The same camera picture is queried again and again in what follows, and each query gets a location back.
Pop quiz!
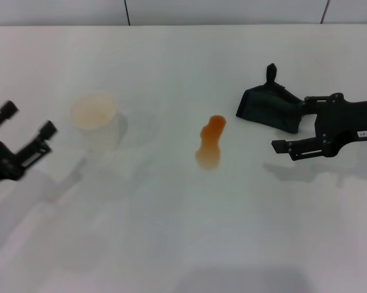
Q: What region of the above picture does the brown water stain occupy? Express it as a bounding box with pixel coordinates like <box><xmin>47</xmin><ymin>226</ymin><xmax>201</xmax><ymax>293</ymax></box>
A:
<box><xmin>194</xmin><ymin>114</ymin><xmax>228</xmax><ymax>170</ymax></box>

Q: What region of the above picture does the dark blue rag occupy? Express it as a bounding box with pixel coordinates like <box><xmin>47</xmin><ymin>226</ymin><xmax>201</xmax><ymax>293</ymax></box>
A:
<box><xmin>235</xmin><ymin>63</ymin><xmax>303</xmax><ymax>136</ymax></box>

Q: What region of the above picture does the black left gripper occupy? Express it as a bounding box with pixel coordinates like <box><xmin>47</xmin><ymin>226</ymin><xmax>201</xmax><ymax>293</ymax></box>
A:
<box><xmin>0</xmin><ymin>99</ymin><xmax>59</xmax><ymax>190</ymax></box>

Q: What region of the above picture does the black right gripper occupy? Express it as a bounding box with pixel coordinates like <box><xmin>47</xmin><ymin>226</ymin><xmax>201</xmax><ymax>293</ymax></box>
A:
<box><xmin>271</xmin><ymin>92</ymin><xmax>367</xmax><ymax>161</ymax></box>

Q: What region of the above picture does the white paper cup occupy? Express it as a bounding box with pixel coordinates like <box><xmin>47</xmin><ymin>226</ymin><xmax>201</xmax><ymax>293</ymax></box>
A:
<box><xmin>69</xmin><ymin>92</ymin><xmax>129</xmax><ymax>151</ymax></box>

